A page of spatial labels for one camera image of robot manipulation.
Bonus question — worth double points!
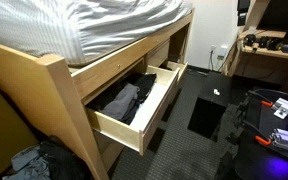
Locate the black box with white sticker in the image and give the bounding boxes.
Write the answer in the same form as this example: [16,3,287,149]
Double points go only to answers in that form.
[187,71,234,143]

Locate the orange handled clamp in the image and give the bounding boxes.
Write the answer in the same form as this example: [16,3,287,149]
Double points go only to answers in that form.
[260,100,274,108]
[254,134,272,147]

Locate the dark blue folded garment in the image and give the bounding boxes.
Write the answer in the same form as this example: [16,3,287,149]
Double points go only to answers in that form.
[120,100,143,126]

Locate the grey clothes pile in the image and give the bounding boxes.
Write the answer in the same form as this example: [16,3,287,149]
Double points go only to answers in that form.
[2,144,52,180]

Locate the large open wooden drawer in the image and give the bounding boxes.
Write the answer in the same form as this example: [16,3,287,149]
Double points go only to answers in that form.
[85,64,181,157]

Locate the wooden bed frame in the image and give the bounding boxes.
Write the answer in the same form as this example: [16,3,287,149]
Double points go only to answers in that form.
[0,7,196,180]

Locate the black cable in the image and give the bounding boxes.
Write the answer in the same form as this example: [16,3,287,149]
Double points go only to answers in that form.
[247,88,288,101]

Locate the small open wooden drawer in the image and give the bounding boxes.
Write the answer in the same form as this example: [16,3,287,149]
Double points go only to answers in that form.
[165,60,189,82]

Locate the black computer monitor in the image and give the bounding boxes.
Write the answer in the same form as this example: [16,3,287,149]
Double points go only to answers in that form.
[256,0,288,34]

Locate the black clothes pile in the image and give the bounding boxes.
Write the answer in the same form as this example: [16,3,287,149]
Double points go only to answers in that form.
[37,135,89,180]

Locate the wooden desk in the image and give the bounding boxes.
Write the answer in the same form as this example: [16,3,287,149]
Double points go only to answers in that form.
[224,28,288,97]

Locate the white wall plug adapter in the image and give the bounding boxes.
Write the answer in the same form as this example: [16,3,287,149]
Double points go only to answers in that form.
[216,45,229,61]

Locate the grey folded garment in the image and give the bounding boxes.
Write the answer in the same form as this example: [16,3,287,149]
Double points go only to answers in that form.
[100,82,141,121]

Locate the black wall device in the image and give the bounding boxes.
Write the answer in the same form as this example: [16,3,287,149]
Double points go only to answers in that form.
[236,0,252,27]

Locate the black folded garment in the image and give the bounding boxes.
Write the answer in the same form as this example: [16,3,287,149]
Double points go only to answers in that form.
[126,72,158,105]

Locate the aluminium extrusion bracket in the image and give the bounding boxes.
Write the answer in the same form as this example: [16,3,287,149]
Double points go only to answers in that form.
[271,97,288,120]

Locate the black robot table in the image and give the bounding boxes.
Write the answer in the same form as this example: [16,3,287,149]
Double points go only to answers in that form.
[233,89,288,180]

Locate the black headphones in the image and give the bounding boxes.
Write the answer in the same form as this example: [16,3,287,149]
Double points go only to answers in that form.
[243,33,284,52]

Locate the white striped mattress sheet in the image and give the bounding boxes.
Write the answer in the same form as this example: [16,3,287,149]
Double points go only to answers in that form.
[0,0,194,67]

